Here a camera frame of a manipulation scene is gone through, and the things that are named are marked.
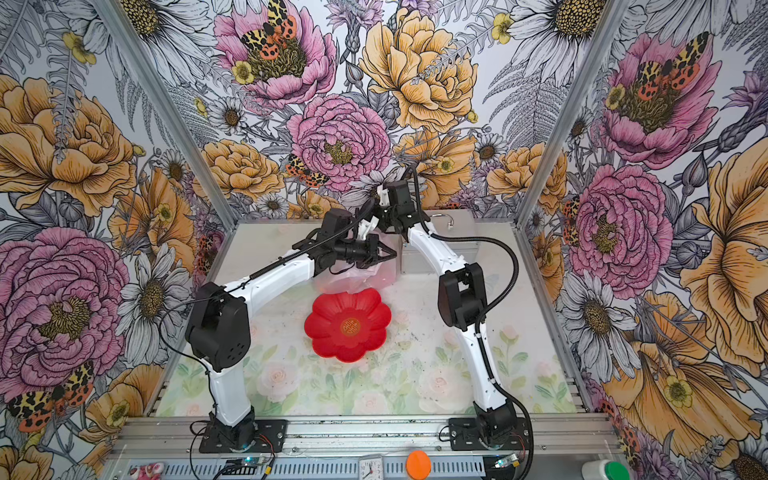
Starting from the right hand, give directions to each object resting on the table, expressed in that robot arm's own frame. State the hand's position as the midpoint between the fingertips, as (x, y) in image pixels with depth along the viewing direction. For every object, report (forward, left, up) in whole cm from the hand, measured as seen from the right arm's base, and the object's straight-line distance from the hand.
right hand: (354, 218), depth 94 cm
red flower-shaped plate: (-25, +3, -21) cm, 33 cm away
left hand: (-17, -12, 0) cm, 21 cm away
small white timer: (-61, -5, -19) cm, 64 cm away
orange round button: (-62, -15, -12) cm, 65 cm away
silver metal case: (+2, -30, -5) cm, 30 cm away
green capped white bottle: (-63, -53, -14) cm, 84 cm away
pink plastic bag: (-19, -6, -4) cm, 21 cm away
